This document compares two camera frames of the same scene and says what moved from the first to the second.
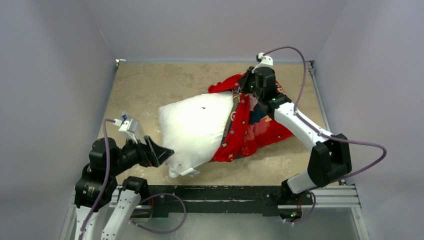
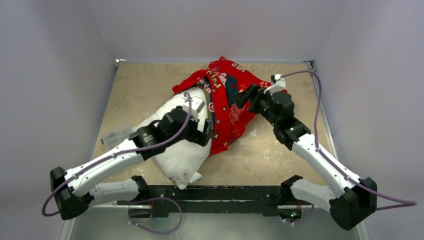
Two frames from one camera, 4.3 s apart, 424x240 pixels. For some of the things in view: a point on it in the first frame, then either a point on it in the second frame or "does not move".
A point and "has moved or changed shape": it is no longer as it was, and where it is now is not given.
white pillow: (193, 129) has moved or changed shape
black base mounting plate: (265, 199) does not move
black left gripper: (158, 153) → (198, 137)
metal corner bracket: (117, 61) does not move
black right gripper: (247, 79) → (254, 100)
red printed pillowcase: (249, 128) → (224, 78)
